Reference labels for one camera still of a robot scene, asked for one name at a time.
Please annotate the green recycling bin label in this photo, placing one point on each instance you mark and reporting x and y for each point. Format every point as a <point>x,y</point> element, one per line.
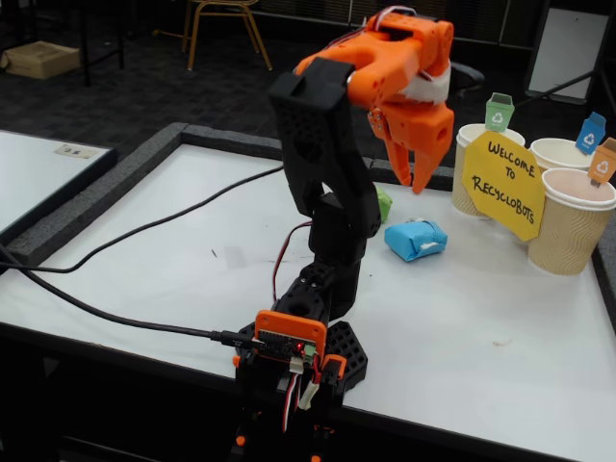
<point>499,115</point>

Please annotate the paper cup with green label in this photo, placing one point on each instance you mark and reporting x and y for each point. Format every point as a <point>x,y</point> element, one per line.
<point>464,192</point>

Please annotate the chair with golden legs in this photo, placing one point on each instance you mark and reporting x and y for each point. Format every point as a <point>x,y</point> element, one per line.
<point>195,29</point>

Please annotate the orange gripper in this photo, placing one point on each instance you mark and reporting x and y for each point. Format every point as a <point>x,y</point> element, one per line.
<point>420,130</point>

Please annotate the black and orange robot arm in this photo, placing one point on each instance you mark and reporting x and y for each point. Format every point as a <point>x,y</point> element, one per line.
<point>313,144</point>

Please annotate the black honeycomb robot base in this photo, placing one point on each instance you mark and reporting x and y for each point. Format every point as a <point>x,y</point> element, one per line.
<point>351,351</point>

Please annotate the white table with black frame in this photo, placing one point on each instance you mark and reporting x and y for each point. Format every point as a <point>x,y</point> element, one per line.
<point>33,178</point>

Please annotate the black metal table leg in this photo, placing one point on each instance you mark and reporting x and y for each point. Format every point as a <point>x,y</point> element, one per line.
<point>86,43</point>

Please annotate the blue paper rubbish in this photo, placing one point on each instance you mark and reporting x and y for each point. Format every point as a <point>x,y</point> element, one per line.
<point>414,238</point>

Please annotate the yellow welcome recyclobots sign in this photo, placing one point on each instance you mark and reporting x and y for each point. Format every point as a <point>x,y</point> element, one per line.
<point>505,192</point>

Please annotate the white board with dark frame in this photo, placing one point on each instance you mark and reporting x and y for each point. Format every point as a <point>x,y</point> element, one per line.
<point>568,48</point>

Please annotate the cardboard box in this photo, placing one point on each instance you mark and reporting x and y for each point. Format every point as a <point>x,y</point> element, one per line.
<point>41,60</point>

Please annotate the white tape wrap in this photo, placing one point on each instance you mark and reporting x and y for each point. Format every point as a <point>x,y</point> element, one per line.
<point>428,89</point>

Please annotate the paper cup with orange label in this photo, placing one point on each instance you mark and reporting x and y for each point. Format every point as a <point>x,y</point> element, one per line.
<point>568,231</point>

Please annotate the blue recycling bin label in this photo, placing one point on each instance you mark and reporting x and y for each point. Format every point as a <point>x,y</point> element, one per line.
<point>591,135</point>

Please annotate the orange recycling bin label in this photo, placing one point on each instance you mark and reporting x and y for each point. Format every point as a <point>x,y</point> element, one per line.
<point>604,166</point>

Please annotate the long grey foam border strip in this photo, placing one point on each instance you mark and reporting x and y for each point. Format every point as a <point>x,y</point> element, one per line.
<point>231,139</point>

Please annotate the small paper sticker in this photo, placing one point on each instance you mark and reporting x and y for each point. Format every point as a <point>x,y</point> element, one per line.
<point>77,151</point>

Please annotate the short grey foam border strip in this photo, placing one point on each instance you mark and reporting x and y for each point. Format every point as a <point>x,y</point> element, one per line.
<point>607,269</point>

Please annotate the orange controller board case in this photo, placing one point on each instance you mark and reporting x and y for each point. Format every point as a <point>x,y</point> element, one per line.
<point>269,322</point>

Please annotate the paper cup with blue label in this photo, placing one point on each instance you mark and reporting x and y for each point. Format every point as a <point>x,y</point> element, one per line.
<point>558,151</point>

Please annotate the green paper rubbish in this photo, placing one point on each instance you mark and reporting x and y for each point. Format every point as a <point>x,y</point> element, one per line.
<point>385,204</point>

